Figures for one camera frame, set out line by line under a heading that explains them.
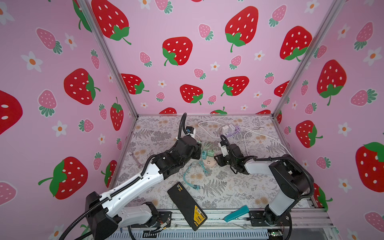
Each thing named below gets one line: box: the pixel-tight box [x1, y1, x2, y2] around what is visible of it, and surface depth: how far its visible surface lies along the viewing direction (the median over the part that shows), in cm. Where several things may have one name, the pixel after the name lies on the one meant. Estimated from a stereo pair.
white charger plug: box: [221, 124, 236, 134], surface depth 106 cm
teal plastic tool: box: [223, 205, 250, 223], surface depth 78 cm
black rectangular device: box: [167, 181, 208, 231], surface depth 79 cm
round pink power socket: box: [203, 156, 217, 167], surface depth 94 cm
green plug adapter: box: [207, 149, 215, 157], surface depth 94 cm
